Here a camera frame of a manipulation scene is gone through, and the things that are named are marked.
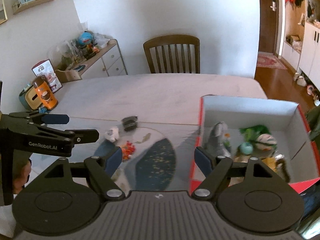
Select teal round gadget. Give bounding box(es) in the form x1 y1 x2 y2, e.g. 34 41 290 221
239 142 254 155

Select green highlighter pen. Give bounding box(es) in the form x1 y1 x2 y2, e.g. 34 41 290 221
239 125 271 142

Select yellow cardboard box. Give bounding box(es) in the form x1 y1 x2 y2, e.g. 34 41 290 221
261 157 277 172

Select green white plush ball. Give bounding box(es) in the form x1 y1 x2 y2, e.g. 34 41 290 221
254 133 277 151

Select brown furry tail keychain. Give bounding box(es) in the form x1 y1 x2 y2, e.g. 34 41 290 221
276 159 291 183

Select person's left hand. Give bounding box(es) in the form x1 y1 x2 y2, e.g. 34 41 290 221
12 160 31 194

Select orange cartoon bottle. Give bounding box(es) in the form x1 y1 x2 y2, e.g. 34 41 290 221
33 76 58 111

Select teal tissue box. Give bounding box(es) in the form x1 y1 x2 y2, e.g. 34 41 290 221
18 85 42 111

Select red orange plush toy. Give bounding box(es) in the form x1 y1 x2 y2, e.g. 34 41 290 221
120 141 136 161

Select white plush toy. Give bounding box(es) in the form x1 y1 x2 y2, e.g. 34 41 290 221
104 126 120 142

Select red white food bag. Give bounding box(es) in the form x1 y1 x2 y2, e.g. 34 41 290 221
31 59 62 93

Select white drawer sideboard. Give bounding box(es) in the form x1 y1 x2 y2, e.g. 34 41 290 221
53 38 128 84

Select red cardboard storage box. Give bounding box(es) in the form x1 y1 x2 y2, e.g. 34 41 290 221
196 95 319 193

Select blue globe toy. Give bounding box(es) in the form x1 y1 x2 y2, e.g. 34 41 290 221
77 31 93 48

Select red floor rug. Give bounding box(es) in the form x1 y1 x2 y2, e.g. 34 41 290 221
257 51 287 70

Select brown wooden chair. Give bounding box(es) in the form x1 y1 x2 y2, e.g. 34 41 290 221
143 34 200 74

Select white shoe cabinet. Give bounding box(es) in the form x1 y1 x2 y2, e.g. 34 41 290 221
281 0 319 89

